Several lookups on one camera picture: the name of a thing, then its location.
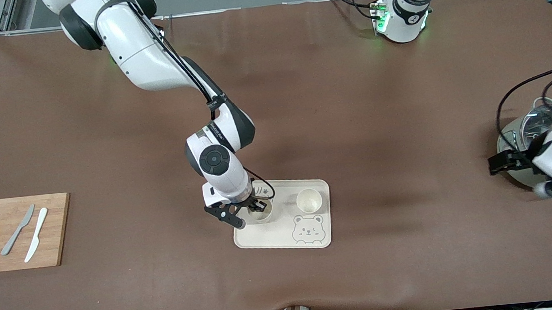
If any wooden cutting board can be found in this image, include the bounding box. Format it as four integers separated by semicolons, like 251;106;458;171
0;192;76;273

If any glass pot lid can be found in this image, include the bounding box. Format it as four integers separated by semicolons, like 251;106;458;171
519;103;552;145

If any cream bear print tray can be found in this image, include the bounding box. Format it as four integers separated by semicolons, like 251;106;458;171
229;174;335;256

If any grey-green electric cooking pot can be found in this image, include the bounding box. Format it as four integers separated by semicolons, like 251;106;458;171
493;96;552;192

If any white IKEA cup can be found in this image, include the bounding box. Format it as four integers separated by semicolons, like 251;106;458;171
295;187;324;215
248;198;275;225

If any grey plastic knife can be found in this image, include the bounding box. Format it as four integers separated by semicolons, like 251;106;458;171
0;204;40;256

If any white plastic knife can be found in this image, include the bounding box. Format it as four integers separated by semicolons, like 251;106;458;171
20;207;53;263

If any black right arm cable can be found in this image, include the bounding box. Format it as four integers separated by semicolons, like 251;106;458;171
127;0;276;210

